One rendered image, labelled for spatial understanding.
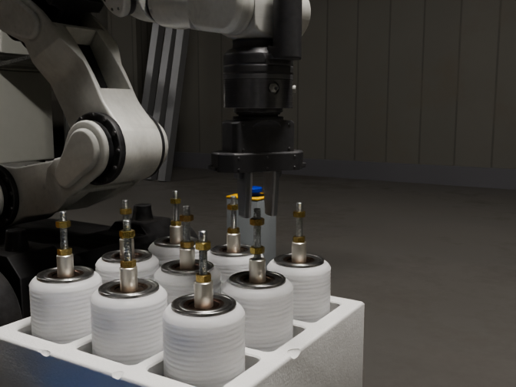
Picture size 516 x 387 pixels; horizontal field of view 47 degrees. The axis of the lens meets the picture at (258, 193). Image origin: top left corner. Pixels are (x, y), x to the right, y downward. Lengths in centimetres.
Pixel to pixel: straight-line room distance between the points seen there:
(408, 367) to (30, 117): 403
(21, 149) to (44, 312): 399
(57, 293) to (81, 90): 53
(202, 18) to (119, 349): 42
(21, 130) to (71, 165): 360
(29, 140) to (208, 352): 424
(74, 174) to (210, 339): 61
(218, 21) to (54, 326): 44
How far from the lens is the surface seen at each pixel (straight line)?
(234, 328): 68
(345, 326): 89
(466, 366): 121
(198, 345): 67
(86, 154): 116
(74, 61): 124
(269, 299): 76
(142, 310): 74
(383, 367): 117
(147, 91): 417
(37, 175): 135
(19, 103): 479
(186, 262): 85
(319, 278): 86
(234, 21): 72
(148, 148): 120
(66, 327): 83
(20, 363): 85
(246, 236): 110
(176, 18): 87
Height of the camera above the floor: 48
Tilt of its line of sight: 8 degrees down
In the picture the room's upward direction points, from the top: straight up
